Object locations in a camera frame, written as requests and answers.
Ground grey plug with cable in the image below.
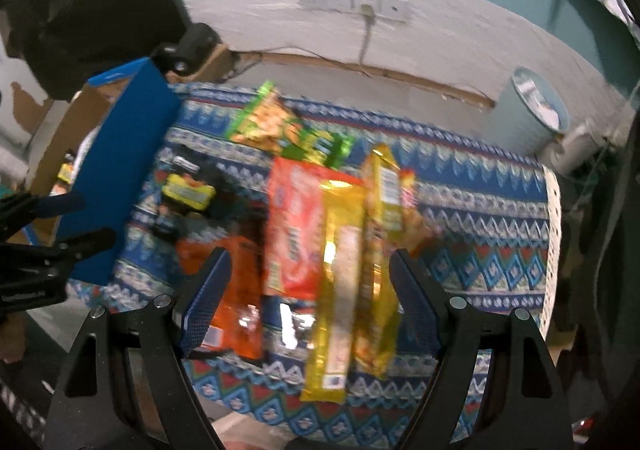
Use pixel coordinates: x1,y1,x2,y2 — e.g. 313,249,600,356
358,3,377,75

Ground yellow white-label snack packet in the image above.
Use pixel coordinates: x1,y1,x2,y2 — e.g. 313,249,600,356
361,144,409,234

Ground wooden block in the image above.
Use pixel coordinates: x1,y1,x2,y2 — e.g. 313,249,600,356
166,44,237,84

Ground blue patterned tablecloth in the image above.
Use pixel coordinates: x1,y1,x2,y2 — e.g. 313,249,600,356
67,82,561,450

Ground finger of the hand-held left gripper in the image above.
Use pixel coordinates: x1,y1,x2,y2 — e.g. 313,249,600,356
0,192,87,237
0,228,117,282

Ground black clamp device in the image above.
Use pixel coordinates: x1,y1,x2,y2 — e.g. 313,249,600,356
151,22,224,77

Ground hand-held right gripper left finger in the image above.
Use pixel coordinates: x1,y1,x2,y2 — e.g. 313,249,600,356
42,246,233,450

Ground white plastic appliance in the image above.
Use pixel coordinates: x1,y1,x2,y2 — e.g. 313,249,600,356
542,122,602,177

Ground yellow orange snack packet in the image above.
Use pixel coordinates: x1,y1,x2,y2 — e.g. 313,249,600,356
350,169,437,379

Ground black yellow snack packet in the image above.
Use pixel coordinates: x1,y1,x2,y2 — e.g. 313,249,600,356
157,152,224,219

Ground black cable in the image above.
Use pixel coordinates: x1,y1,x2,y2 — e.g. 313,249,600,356
227,46,373,79

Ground long yellow snack packet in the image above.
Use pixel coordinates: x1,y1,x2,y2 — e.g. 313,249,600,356
300,180,369,403

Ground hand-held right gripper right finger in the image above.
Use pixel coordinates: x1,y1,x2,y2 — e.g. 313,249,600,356
389,247,573,450

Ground pale blue trash bin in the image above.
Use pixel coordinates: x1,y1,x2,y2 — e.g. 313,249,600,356
489,66,572,164

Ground green snack packet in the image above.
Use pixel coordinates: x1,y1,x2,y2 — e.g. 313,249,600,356
227,80,357,169

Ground blue cardboard box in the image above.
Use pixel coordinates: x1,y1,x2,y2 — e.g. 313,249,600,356
22,57,183,286

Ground red snack packet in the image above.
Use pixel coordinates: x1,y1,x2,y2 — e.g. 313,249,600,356
262,157,366,302

